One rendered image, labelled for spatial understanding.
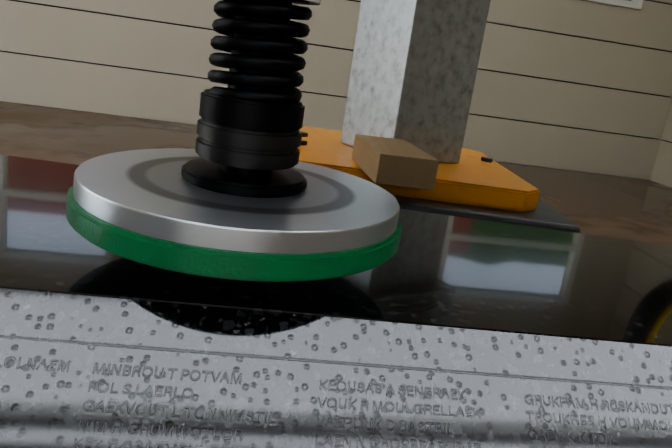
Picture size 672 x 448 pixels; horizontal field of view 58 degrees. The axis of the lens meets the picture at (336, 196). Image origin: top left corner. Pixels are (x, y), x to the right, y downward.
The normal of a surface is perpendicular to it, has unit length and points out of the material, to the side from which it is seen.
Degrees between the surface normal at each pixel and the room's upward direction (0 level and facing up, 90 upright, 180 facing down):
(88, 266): 0
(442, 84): 90
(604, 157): 90
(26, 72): 90
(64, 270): 0
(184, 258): 90
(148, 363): 45
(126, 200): 0
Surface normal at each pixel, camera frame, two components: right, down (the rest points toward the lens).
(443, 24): 0.52, 0.27
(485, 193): 0.03, 0.24
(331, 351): 0.17, -0.51
